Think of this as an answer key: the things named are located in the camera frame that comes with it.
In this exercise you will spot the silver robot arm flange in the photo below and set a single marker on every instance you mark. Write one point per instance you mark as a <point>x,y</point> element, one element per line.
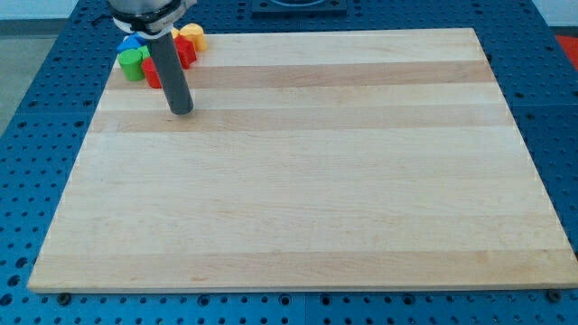
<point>150,18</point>

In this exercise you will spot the blue triangle block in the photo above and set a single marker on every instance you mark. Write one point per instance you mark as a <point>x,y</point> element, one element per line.
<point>131,41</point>

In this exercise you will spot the wooden board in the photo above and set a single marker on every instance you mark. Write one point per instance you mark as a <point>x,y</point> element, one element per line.
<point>312,161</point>

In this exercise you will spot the red block back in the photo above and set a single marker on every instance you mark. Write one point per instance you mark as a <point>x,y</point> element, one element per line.
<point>186,52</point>

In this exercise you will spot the red block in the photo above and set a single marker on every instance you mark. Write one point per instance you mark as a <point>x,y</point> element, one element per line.
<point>150,73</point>
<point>186,52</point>

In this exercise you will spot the yellow heart block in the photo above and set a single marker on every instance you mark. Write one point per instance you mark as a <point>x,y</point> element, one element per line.
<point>194,33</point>

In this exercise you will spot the red block front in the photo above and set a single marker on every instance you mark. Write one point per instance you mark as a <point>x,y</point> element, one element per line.
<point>150,73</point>

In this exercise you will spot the small yellow block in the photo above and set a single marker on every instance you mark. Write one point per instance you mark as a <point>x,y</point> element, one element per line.
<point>175,33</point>

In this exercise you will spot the small green block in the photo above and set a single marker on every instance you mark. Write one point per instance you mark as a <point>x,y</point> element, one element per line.
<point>144,51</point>

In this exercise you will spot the green cylinder block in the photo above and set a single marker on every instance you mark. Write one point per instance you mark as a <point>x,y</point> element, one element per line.
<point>130,62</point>

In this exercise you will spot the red object at right edge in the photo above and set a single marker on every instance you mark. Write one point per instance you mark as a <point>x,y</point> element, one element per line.
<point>570,47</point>

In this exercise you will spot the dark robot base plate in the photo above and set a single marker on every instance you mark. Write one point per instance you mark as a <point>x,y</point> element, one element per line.
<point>263,8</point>

